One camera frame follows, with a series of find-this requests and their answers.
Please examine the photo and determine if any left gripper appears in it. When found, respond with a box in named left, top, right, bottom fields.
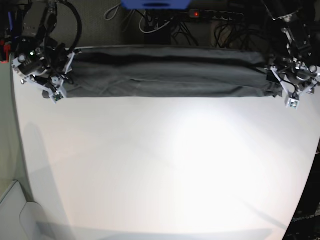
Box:
left=265, top=65, right=320, bottom=99

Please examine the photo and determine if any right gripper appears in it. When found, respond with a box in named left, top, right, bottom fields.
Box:
left=19, top=48, right=81, bottom=98

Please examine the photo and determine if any grey t-shirt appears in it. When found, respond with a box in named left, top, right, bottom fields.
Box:
left=41, top=46, right=286, bottom=99

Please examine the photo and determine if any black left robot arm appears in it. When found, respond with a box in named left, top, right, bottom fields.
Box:
left=262, top=0, right=320, bottom=101

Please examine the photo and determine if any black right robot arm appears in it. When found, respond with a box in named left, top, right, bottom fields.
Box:
left=11, top=0, right=83, bottom=103

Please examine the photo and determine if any red clamp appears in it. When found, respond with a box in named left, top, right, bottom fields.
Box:
left=0, top=39, right=11, bottom=64

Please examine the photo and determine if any black power strip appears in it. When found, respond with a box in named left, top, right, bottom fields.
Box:
left=189, top=9, right=244, bottom=22

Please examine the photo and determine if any blue box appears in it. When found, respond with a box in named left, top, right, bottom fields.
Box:
left=120, top=0, right=191, bottom=10

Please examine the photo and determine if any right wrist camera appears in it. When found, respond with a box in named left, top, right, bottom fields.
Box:
left=49, top=92, right=64, bottom=104

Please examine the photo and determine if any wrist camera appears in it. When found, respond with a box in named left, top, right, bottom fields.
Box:
left=49, top=92, right=64, bottom=104
left=285, top=97, right=300, bottom=110

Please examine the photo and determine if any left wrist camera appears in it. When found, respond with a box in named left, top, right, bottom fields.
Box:
left=285, top=97, right=300, bottom=110

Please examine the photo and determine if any white cable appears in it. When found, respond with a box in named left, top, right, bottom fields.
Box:
left=138, top=14, right=172, bottom=34

